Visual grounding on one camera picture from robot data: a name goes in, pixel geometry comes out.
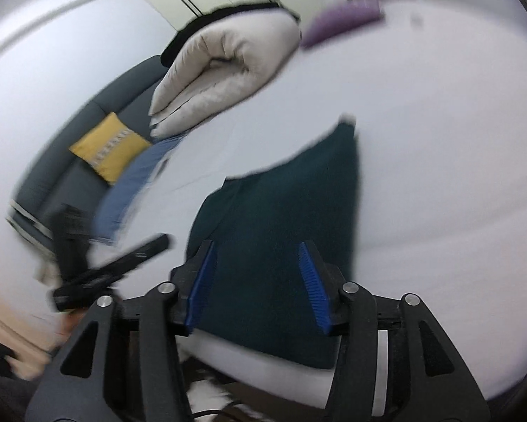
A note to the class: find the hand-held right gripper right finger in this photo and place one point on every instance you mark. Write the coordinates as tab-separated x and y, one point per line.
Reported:
314	285

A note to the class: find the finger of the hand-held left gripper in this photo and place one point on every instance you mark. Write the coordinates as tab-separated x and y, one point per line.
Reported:
140	252

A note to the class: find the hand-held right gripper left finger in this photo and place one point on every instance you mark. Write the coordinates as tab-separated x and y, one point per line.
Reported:
202	285

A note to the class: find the dark green garment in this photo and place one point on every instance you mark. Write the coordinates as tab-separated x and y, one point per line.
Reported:
281	228

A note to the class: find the blue pillow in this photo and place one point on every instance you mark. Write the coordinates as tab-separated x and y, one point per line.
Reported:
127	184

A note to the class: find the grey sofa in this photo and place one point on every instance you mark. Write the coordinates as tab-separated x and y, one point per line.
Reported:
70	149

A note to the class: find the yellow cushion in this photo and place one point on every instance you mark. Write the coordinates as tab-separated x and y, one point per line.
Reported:
109	147

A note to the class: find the bed with white sheet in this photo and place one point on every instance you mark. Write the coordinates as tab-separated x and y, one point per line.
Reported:
443	162

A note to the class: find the folded beige duvet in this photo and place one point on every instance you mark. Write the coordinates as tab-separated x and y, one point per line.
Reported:
219	70

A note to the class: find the purple pillow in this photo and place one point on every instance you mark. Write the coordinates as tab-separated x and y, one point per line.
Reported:
342	17

